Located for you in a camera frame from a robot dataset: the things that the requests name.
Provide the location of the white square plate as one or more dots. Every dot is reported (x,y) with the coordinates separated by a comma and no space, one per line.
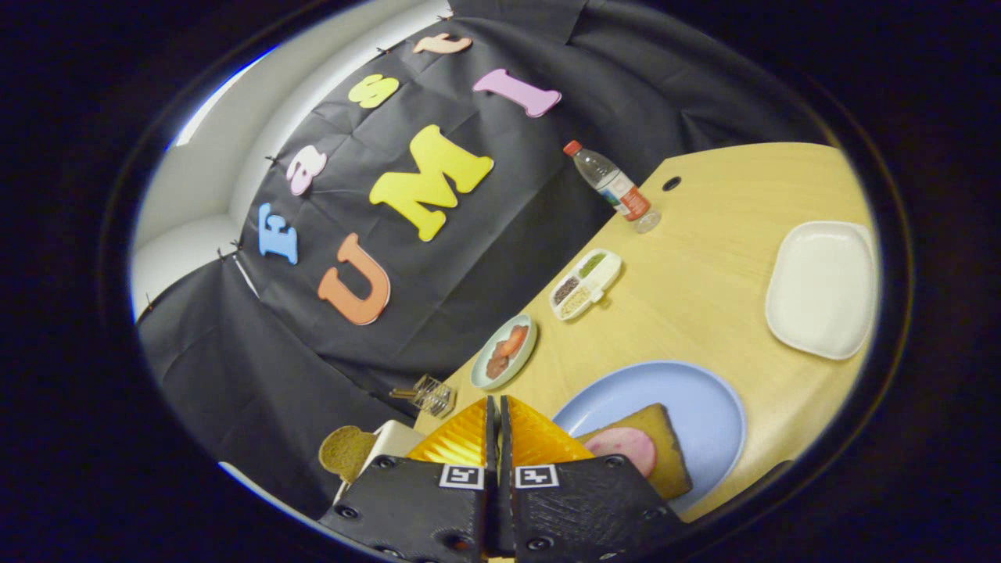
(821,289)

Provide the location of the brown meat slice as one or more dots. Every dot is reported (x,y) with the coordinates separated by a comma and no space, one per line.
(496,366)

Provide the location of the brown toast slice with ham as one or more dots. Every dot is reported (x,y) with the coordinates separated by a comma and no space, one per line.
(665,453)

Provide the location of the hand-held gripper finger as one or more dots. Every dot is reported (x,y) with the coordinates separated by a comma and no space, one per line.
(492,450)
(505,450)

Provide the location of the red tomato slice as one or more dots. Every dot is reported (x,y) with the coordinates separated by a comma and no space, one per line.
(514,341)

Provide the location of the white toaster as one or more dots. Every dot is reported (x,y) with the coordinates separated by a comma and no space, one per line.
(395,442)

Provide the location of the clear red-capped water bottle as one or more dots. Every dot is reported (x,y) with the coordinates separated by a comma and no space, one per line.
(614,185)

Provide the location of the pink ham slice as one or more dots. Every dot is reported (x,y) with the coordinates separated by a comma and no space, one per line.
(622,446)

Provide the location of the brown bread slice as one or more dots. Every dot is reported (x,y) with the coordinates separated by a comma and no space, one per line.
(344,453)

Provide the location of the light blue round plate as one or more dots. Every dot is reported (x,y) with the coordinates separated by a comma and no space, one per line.
(688,407)

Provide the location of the white divided condiment tray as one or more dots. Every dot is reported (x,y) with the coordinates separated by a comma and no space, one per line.
(602,277)

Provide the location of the pale green round plate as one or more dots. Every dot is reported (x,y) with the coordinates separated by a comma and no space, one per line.
(528,348)

